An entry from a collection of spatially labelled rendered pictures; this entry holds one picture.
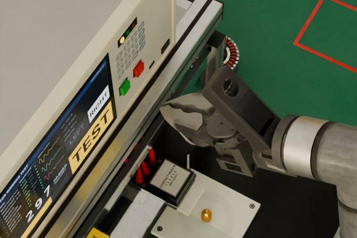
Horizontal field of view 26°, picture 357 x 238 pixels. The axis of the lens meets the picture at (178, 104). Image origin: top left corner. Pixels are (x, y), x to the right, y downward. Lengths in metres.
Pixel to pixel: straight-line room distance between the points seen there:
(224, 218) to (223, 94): 0.53
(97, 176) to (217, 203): 0.40
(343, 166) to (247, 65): 0.76
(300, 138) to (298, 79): 0.71
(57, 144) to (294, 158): 0.30
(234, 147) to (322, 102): 0.64
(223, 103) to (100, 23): 0.19
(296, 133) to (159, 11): 0.29
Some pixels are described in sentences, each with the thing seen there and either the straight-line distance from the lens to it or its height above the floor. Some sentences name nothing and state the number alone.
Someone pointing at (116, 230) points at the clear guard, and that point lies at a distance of 1.14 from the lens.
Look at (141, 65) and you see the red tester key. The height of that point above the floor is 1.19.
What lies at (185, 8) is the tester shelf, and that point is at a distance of 1.27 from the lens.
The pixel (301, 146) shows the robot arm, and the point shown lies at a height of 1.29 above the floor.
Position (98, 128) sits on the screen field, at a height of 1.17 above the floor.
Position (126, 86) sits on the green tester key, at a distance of 1.10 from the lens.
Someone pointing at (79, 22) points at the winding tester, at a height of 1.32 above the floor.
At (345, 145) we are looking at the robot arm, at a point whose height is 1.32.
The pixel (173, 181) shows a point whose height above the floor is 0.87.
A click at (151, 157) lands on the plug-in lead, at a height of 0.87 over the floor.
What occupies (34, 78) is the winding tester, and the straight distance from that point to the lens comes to 0.97.
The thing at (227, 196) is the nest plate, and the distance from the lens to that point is 1.47.
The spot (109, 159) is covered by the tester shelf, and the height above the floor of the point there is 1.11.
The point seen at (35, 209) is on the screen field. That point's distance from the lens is 1.04.
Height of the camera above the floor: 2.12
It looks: 59 degrees down
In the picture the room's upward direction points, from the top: straight up
